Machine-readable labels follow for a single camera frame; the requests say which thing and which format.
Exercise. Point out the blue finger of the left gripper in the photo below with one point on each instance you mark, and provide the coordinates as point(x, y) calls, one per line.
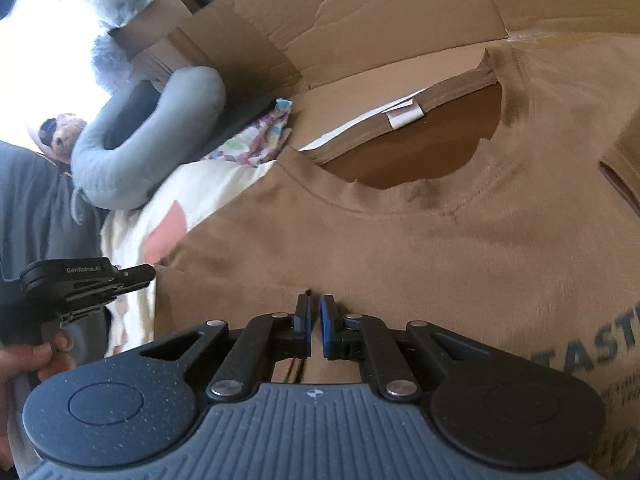
point(135, 278)

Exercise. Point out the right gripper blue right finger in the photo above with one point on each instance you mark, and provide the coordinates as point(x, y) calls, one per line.
point(367, 340)

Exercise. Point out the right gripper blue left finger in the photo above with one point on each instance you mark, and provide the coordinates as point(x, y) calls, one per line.
point(266, 340)

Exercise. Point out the brown printed t-shirt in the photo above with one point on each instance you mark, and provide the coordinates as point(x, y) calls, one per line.
point(509, 213)

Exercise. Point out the person's left hand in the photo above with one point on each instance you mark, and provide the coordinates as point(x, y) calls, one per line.
point(46, 360)

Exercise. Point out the cream bear print blanket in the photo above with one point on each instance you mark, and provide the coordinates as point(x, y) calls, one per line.
point(129, 238)

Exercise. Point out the grey neck pillow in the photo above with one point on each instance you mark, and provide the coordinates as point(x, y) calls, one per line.
point(116, 170)

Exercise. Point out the plush toy with sunglasses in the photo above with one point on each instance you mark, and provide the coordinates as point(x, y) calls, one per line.
point(56, 137)

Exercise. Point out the colourful dotted cloth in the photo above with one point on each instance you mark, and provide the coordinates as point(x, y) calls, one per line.
point(261, 140)

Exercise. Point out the black flat pad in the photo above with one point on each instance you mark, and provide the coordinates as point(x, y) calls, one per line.
point(235, 119)

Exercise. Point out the white pillow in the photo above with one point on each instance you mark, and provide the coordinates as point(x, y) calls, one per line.
point(109, 62)

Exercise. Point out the brown cardboard sheet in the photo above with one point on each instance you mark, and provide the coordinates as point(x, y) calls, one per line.
point(338, 59)

